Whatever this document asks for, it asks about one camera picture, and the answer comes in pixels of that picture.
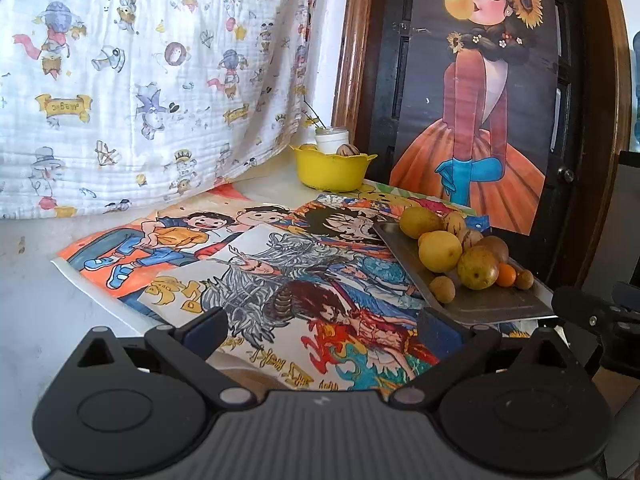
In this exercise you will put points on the yellow fruit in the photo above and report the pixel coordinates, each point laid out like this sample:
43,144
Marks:
307,147

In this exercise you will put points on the dark door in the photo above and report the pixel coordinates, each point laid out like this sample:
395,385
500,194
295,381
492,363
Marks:
390,85

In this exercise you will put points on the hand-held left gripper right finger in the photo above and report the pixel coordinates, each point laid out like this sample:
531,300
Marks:
440,335

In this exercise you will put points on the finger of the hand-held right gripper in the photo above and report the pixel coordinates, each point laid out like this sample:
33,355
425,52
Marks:
580,307

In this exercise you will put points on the dry flower twig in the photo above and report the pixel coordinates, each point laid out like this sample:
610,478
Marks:
312,121

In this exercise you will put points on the blue water bottle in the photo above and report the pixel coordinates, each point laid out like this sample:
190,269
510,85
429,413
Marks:
636,85

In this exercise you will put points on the orange cartoon boys drawing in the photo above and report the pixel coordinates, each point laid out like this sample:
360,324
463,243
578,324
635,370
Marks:
125,255

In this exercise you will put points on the yellow character drawing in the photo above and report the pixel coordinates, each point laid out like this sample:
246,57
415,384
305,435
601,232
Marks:
375,193

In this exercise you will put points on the tiny brown kiwi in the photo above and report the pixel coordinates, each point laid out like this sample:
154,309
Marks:
524,279

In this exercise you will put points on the wall poster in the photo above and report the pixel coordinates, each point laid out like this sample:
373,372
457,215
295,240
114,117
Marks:
470,110

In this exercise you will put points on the white cartoon printed blanket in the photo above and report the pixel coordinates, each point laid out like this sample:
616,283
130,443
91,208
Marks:
150,85

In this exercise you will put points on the metal tray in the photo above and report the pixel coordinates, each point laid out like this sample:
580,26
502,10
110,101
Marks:
490,305

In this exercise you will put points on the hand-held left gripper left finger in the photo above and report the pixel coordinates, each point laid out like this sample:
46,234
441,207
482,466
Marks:
206,331

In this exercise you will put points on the large yellow-green fruit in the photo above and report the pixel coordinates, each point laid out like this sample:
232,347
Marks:
420,221

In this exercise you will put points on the small kiwi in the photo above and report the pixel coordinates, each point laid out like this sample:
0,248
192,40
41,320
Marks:
443,289

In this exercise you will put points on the grey-haired figure drawing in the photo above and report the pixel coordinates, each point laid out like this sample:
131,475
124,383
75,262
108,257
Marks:
250,280

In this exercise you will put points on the yellow plastic bowl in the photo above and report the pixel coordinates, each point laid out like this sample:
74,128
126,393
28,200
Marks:
330,172

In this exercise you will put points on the small orange kumquat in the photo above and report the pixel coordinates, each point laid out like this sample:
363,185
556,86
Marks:
506,275

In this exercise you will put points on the white jar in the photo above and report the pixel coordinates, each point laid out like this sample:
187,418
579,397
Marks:
331,139

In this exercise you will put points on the yellow lemon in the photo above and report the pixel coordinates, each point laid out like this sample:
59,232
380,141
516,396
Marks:
440,251

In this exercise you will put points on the striped pepino melon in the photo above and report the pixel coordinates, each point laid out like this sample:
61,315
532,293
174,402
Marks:
347,149
471,238
455,221

